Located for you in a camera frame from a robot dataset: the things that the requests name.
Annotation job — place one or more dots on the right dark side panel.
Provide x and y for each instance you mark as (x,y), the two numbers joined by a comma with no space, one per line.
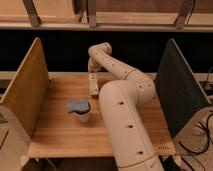
(179,92)

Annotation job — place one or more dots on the cup with blue sponge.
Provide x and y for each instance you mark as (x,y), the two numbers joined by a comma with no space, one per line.
(80,108)

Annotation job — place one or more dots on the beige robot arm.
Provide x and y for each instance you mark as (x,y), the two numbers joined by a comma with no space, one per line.
(120,101)

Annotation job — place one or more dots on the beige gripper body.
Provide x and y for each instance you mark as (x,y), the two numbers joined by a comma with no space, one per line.
(93,66)

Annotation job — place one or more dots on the wooden shelf with brackets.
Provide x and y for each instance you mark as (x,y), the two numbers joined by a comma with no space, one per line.
(108,15)

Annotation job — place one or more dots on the left wooden side panel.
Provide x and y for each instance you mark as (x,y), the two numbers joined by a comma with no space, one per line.
(22,101)

